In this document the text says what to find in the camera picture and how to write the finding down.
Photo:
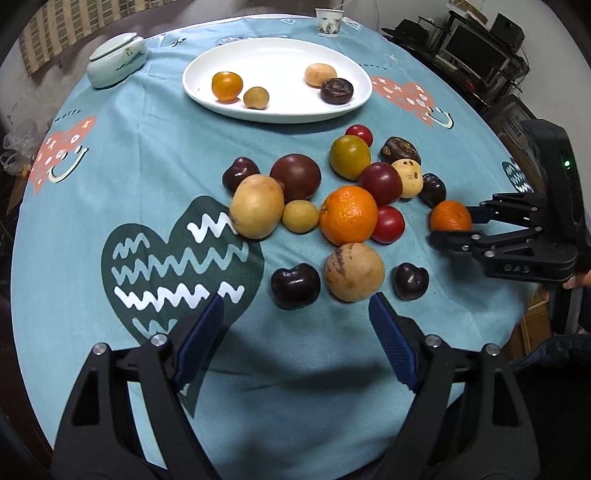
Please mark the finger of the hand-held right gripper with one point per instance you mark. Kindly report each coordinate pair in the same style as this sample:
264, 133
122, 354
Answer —
480, 213
455, 239

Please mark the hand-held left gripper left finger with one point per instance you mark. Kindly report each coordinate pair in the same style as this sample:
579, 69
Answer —
203, 337

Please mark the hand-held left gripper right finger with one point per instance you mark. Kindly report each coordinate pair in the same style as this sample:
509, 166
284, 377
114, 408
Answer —
392, 337

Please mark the small tangerine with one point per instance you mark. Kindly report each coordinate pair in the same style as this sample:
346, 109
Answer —
450, 216

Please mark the pale spotted potato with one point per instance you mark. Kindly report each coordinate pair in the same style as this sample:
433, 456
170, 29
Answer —
410, 180

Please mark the large tan speckled fruit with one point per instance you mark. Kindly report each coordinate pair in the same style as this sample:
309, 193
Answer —
354, 272

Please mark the large orange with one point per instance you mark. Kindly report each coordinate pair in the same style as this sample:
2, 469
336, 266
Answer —
348, 215

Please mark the large tan potato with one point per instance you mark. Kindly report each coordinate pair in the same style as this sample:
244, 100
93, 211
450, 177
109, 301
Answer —
256, 206

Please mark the small tan round fruit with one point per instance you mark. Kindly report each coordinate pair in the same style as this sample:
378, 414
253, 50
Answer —
300, 216

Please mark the white oval plate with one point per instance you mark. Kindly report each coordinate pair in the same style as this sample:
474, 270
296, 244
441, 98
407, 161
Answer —
277, 60

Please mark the person's right hand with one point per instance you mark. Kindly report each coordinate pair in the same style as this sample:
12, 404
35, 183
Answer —
578, 279

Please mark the cardboard box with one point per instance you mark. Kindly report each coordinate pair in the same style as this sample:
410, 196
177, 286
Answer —
515, 124

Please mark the dark wrinkled passion fruit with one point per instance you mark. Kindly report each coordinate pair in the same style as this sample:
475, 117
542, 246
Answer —
400, 150

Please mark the wooden crate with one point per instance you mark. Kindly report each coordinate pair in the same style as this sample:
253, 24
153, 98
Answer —
535, 323

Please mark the black metal rack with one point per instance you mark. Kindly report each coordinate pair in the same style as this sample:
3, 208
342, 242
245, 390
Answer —
461, 85

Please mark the green yellow tomato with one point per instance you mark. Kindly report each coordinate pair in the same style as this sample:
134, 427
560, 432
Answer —
349, 157

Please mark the small red cherry tomato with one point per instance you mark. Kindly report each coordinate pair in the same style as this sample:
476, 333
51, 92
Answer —
360, 134

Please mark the person's leg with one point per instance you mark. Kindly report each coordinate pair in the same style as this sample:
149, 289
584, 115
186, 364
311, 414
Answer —
551, 353

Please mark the black monitor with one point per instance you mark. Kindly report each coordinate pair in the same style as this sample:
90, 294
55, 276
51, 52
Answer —
475, 48

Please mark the dark brown tomato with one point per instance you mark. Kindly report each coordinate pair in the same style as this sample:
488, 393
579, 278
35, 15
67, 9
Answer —
295, 177

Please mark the black speaker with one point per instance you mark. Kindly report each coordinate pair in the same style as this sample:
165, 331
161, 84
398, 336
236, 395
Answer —
506, 26

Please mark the dark brown passion fruit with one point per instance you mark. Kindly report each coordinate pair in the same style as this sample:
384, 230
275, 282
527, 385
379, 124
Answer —
337, 91

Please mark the black hat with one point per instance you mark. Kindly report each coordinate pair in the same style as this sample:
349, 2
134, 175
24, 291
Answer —
406, 28

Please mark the pale tan round fruit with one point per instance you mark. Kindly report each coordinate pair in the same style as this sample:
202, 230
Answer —
320, 74

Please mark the printed paper cup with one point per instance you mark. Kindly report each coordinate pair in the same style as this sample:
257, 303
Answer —
328, 23

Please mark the small brown longan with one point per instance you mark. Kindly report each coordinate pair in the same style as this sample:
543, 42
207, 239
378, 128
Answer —
256, 98

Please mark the orange yellow tomato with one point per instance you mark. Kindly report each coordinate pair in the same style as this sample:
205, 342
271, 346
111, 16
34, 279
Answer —
226, 86

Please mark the clear plastic bag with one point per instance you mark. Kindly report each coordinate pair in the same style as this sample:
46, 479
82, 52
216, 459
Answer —
16, 143

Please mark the white ceramic lidded jar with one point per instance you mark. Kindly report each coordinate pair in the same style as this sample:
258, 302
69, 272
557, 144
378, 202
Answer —
115, 60

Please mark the checked brown curtain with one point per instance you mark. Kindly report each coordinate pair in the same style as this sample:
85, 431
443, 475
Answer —
51, 32

